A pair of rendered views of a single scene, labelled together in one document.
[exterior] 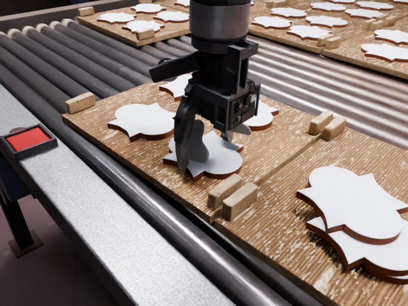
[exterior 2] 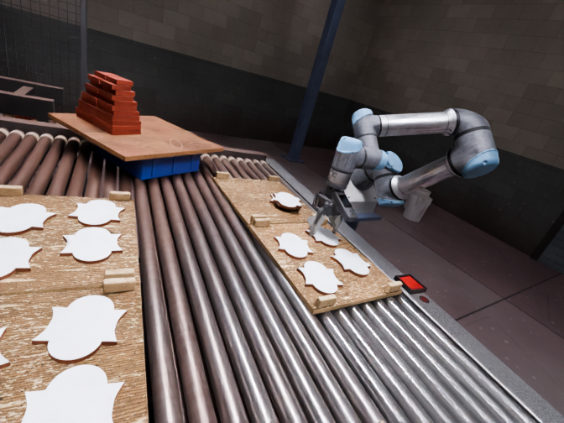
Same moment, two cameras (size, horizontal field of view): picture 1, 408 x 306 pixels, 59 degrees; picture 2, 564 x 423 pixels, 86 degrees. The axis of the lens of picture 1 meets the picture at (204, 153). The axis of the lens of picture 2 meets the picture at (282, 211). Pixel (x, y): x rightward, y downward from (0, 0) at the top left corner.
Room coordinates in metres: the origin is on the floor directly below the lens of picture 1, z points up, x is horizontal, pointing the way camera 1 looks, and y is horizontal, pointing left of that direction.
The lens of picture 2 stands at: (1.49, 0.00, 1.43)
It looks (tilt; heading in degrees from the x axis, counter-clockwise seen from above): 24 degrees down; 190
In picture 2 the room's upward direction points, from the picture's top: 17 degrees clockwise
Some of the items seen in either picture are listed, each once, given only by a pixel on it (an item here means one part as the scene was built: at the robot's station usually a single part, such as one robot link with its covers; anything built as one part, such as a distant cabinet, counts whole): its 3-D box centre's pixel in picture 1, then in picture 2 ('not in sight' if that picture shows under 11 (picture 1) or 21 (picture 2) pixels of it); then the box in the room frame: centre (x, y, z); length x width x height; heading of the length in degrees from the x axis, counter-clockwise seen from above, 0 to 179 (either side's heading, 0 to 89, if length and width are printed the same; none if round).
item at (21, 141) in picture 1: (29, 141); (409, 284); (0.55, 0.32, 0.92); 0.06 x 0.06 x 0.01; 42
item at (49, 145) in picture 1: (28, 141); (409, 283); (0.55, 0.32, 0.92); 0.08 x 0.08 x 0.02; 42
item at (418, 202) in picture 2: not in sight; (416, 206); (-3.09, 1.12, 0.19); 0.30 x 0.30 x 0.37
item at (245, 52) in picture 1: (220, 79); (330, 197); (0.46, -0.02, 1.08); 0.09 x 0.08 x 0.12; 46
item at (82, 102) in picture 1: (80, 102); (394, 286); (0.65, 0.25, 0.95); 0.06 x 0.02 x 0.03; 136
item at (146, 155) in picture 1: (195, 122); (321, 257); (0.61, 0.02, 0.93); 0.41 x 0.35 x 0.02; 46
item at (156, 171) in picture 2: not in sight; (150, 152); (0.38, -0.82, 0.97); 0.31 x 0.31 x 0.10; 75
